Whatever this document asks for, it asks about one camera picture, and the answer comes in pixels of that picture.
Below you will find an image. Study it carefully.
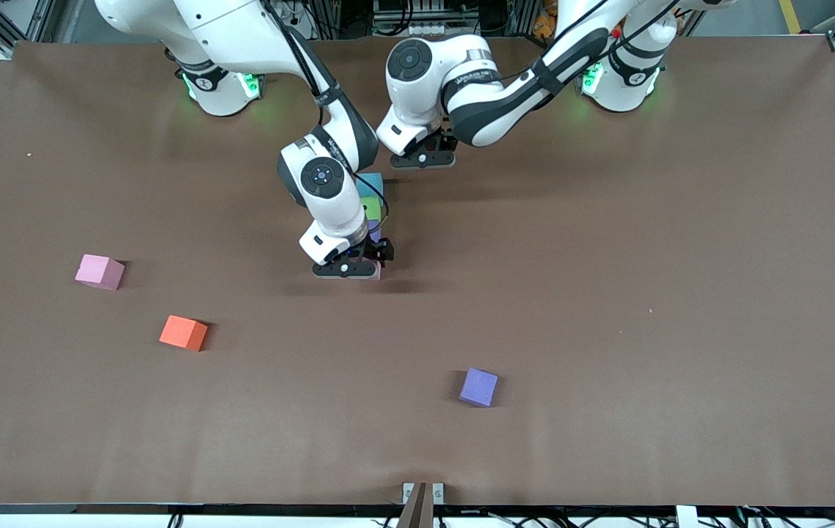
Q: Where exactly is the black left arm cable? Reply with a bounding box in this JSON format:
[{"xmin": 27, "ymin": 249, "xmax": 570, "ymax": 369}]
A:
[{"xmin": 498, "ymin": 0, "xmax": 682, "ymax": 81}]

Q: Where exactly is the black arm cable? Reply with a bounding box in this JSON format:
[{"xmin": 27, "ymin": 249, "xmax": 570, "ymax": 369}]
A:
[
  {"xmin": 263, "ymin": 0, "xmax": 391, "ymax": 239},
  {"xmin": 498, "ymin": 0, "xmax": 682, "ymax": 81}
]

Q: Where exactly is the grey electronics rack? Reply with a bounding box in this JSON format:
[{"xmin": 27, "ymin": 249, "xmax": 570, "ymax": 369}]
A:
[{"xmin": 371, "ymin": 0, "xmax": 455, "ymax": 37}]

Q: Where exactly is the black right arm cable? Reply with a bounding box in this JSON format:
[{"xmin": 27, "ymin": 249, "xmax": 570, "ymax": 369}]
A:
[{"xmin": 263, "ymin": 0, "xmax": 391, "ymax": 239}]

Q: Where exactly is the black floor cable bundle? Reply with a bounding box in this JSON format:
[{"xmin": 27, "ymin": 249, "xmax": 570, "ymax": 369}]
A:
[{"xmin": 447, "ymin": 493, "xmax": 835, "ymax": 528}]

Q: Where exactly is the orange objects pile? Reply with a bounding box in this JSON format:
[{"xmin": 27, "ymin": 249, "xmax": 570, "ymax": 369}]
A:
[{"xmin": 533, "ymin": 0, "xmax": 562, "ymax": 41}]

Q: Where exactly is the white power strip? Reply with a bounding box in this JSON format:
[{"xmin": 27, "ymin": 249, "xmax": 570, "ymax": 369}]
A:
[{"xmin": 271, "ymin": 0, "xmax": 316, "ymax": 23}]

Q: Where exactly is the small metal edge bracket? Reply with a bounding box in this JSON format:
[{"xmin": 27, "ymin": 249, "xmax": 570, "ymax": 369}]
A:
[{"xmin": 402, "ymin": 483, "xmax": 445, "ymax": 506}]

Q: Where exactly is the orange foam block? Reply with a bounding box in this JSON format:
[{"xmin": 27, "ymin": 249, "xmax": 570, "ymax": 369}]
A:
[{"xmin": 159, "ymin": 315, "xmax": 209, "ymax": 353}]

